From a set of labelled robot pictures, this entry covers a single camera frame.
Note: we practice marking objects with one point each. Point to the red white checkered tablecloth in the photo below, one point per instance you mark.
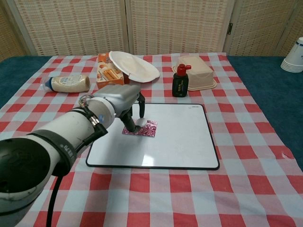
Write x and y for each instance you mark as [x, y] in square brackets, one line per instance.
[236, 189]

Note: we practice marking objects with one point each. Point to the woven bamboo folding screen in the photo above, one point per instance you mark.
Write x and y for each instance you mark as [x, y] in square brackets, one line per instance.
[78, 26]

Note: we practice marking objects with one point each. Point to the pink patterned packet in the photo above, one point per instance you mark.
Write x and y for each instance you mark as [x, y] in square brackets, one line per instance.
[150, 130]

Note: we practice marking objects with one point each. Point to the dark blue table cover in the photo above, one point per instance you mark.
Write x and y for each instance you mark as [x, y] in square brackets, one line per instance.
[272, 89]

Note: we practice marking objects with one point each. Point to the black ink bottle red cap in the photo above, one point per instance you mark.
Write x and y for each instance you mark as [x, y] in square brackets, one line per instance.
[180, 87]

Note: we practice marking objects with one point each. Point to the white paper plate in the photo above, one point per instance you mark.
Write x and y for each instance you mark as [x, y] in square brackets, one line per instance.
[135, 67]

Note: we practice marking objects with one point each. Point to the white cutting board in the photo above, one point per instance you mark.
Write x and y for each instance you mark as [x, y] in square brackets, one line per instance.
[177, 142]

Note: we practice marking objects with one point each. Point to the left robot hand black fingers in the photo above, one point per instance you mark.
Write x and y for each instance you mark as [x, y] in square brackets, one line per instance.
[120, 97]

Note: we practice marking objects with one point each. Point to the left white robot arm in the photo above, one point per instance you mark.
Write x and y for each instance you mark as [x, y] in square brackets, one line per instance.
[64, 132]

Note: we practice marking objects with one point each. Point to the orange snack box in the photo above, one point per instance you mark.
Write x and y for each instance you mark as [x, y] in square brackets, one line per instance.
[107, 75]

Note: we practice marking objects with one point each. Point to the beige takeaway food container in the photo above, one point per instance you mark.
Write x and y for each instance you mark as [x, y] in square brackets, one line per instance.
[201, 73]

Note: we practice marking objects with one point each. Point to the black screen hinge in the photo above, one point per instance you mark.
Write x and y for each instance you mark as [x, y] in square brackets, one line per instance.
[229, 28]

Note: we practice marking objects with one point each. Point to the mayonnaise squeeze bottle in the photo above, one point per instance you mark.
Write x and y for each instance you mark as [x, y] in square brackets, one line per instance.
[68, 83]

